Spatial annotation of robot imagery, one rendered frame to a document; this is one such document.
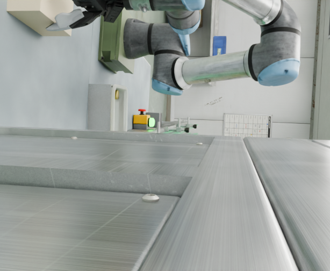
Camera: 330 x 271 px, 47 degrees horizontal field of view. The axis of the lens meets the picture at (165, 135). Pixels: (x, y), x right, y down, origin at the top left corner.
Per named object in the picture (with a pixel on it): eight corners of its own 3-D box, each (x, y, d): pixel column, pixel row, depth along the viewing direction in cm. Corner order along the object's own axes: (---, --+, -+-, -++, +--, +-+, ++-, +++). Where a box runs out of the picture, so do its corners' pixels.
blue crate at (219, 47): (213, 35, 660) (226, 35, 657) (214, 38, 700) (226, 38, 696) (212, 71, 667) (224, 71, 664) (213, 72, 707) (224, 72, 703)
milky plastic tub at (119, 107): (88, 150, 129) (113, 151, 128) (89, 83, 128) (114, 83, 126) (105, 145, 146) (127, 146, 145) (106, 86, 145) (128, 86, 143)
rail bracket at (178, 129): (163, 132, 204) (188, 133, 202) (164, 118, 203) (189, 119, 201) (164, 131, 208) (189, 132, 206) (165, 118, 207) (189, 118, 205)
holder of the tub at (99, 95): (86, 165, 130) (108, 166, 129) (88, 83, 128) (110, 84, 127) (103, 159, 147) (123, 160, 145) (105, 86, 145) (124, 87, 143)
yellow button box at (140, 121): (131, 128, 188) (146, 129, 187) (132, 113, 187) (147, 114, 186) (135, 128, 195) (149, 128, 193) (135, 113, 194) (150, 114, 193)
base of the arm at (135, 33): (126, 10, 140) (152, 10, 139) (136, 30, 155) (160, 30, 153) (121, 48, 137) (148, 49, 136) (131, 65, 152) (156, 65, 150)
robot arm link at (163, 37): (159, 30, 151) (193, 30, 148) (156, 63, 149) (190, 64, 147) (152, 16, 139) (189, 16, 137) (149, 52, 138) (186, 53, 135)
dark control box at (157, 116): (144, 126, 215) (159, 127, 213) (144, 112, 214) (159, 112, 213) (147, 126, 223) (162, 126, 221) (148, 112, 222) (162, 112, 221)
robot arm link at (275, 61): (167, 62, 151) (307, 37, 116) (164, 99, 149) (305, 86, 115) (146, 52, 142) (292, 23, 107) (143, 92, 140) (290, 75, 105)
